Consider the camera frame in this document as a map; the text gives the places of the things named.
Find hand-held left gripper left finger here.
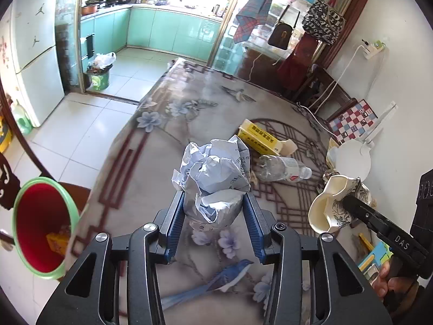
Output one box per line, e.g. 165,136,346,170
35,190,186,325

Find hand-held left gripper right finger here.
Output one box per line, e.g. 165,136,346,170
242,192,393,325

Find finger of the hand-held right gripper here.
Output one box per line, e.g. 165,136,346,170
343,194,428,269

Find white printed paper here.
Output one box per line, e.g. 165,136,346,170
172,135,252,225

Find crushed floral paper cup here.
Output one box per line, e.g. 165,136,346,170
307,174,373,234

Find red bin with green rim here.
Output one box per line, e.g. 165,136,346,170
13,177,81,280

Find small black shoulder bag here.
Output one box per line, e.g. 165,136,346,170
268,5,301,50

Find person's right hand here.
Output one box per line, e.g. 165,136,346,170
373,261,422,303

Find blue green toy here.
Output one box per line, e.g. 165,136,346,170
357,233,395,275

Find clear plastic bottle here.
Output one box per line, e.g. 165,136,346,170
254,155,312,183

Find floral tablecloth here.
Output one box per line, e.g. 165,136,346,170
73,57,433,325

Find white desk lamp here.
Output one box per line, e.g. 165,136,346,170
329,101,397,181

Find yellow cardboard box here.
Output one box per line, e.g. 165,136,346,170
237,119,298,158

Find checkered game board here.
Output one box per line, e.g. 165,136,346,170
326,99,378,144

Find carved wooden chair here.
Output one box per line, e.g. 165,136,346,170
0,84,92,254

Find orange snack packet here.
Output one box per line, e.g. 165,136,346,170
45,228,71,256

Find dark wooden chair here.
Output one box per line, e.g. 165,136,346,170
293,64,358,119

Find green white power strip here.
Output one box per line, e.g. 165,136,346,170
360,39,386,59

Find green kitchen waste bin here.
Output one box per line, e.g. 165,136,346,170
87,66,112,91

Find dark red bag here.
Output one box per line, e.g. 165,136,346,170
277,35,320,90

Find white plastic bag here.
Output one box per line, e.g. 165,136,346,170
93,52,116,69

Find green plastic jug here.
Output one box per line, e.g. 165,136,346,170
10,100,34,136

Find yellow plastic toy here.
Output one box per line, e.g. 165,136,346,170
0,115,13,153

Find teal lower kitchen cabinets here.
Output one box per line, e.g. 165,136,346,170
79,6,224,63

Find black white patterned tote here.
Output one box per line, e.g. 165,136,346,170
301,0,346,45

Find plaid cloth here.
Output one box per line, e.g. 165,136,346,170
234,0,280,45

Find white refrigerator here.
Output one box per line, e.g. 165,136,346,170
0,0,65,128

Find white cable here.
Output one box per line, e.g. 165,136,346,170
298,45,365,143

